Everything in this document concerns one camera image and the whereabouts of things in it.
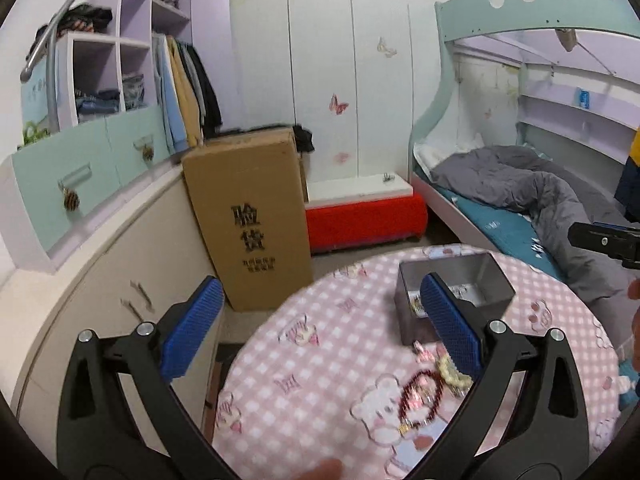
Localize cream bead bracelet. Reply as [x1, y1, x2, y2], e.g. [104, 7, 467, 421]
[437, 353, 474, 391]

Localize dark red bead bracelet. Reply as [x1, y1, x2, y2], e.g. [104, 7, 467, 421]
[397, 368, 446, 434]

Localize person left hand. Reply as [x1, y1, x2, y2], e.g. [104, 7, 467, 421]
[627, 280, 640, 372]

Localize grey metal tin box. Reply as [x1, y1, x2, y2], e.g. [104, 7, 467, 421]
[394, 247, 515, 347]

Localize cream lower cabinet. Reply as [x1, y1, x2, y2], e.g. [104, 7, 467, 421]
[1, 168, 214, 454]

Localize teal bed sheet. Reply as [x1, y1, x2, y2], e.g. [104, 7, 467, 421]
[436, 186, 565, 282]

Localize grey duvet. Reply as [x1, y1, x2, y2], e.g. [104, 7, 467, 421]
[430, 145, 638, 346]

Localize pink checkered tablecloth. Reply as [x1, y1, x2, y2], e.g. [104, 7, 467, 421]
[211, 242, 626, 480]

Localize red storage bench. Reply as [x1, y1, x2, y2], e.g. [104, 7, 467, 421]
[306, 193, 428, 254]

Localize tall cardboard box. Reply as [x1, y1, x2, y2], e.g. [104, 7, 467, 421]
[182, 128, 312, 312]

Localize teal drawer cabinet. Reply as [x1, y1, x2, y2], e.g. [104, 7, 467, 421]
[1, 106, 169, 273]

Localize hanging clothes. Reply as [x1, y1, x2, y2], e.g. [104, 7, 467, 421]
[152, 32, 222, 154]

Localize purple stair shelf unit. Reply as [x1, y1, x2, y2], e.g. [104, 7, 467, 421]
[19, 0, 196, 131]

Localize pink butterfly sticker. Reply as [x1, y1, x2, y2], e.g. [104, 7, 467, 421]
[329, 94, 349, 116]

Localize white wardrobe doors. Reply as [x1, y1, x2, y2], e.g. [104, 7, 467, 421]
[230, 0, 447, 182]

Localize metal stair handrail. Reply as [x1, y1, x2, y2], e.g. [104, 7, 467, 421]
[19, 0, 116, 134]

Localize purple wall shelves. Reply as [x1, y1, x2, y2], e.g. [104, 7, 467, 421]
[514, 29, 639, 164]

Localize teal bunk bed frame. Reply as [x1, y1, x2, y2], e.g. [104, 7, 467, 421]
[409, 0, 639, 247]

